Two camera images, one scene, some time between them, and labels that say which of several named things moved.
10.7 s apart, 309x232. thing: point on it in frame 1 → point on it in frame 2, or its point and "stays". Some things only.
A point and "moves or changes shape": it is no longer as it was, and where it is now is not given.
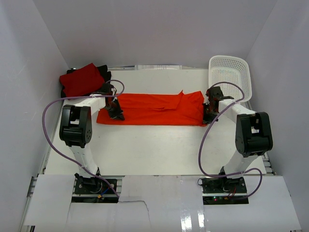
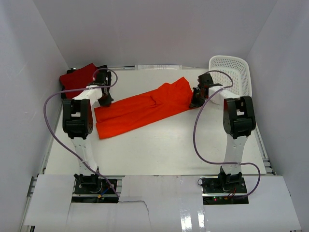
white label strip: x=156 y=67 stays
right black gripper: x=206 y=119 → x=194 y=104
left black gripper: x=118 y=114 → x=107 y=103
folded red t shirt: x=81 y=80 stays
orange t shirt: x=176 y=109 moves or changes shape
